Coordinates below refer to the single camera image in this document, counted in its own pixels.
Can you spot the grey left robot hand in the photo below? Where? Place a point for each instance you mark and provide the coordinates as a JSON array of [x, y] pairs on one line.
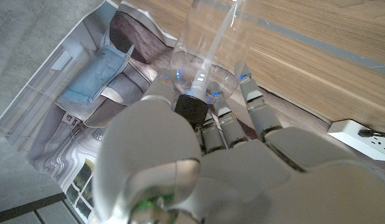
[[242, 180]]

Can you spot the clear dispenser bottle black cap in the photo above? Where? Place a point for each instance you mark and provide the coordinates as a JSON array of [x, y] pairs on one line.
[[211, 31]]

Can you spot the white power strip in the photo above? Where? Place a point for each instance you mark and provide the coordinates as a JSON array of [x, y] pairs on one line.
[[360, 141]]

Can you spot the printed living room backdrop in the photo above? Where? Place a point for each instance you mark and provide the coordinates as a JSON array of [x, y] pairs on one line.
[[86, 77]]

